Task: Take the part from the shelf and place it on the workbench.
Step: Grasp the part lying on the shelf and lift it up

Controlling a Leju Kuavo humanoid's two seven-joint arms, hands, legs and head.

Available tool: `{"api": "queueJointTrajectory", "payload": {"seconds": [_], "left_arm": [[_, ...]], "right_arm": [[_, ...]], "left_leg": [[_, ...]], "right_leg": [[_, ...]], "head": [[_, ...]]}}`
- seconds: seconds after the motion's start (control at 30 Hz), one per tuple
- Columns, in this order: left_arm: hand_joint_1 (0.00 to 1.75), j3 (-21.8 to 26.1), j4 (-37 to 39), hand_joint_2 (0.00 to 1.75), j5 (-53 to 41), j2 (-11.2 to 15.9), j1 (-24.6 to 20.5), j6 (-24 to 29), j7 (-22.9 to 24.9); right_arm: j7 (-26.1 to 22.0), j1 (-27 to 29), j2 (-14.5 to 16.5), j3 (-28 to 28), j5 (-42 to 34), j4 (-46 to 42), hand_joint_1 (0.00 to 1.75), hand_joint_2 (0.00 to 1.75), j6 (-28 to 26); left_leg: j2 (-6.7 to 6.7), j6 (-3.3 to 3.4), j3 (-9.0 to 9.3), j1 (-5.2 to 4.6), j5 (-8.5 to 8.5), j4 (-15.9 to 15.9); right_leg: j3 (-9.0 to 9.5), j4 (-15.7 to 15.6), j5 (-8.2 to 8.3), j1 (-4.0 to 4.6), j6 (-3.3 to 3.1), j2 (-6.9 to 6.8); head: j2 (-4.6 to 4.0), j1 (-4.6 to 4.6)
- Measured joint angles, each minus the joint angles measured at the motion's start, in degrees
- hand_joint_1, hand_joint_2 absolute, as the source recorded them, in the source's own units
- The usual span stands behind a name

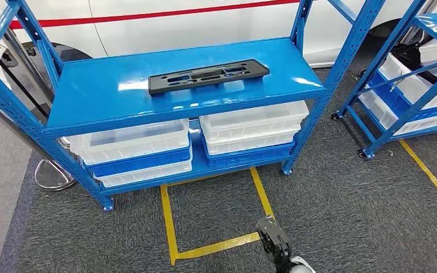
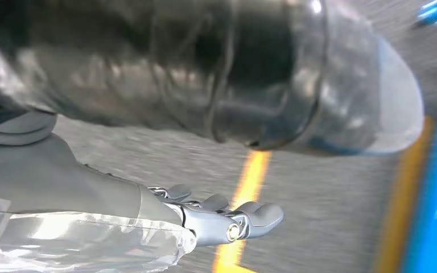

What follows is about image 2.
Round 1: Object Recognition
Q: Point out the yellow floor tape square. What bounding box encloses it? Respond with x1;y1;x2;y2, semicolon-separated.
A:
212;117;436;273

